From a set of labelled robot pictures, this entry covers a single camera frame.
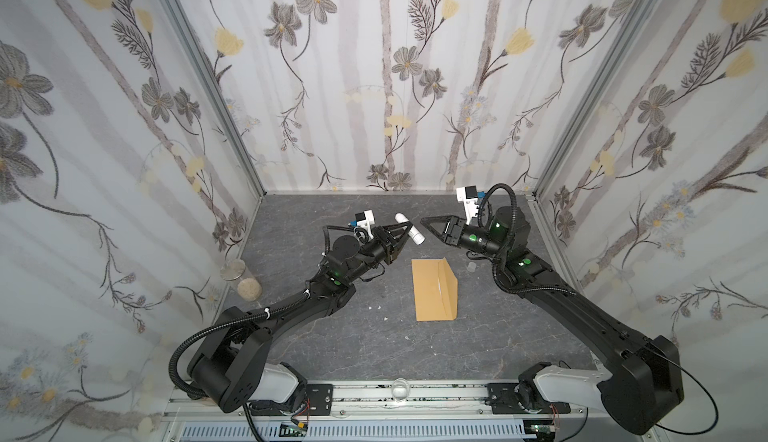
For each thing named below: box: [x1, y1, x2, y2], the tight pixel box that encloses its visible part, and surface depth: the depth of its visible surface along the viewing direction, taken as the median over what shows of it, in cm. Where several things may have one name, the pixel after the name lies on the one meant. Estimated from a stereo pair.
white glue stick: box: [395, 212, 426, 246], surface depth 73 cm
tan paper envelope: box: [411, 257, 458, 322], surface depth 95 cm
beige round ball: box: [237, 278, 263, 301], surface depth 92 cm
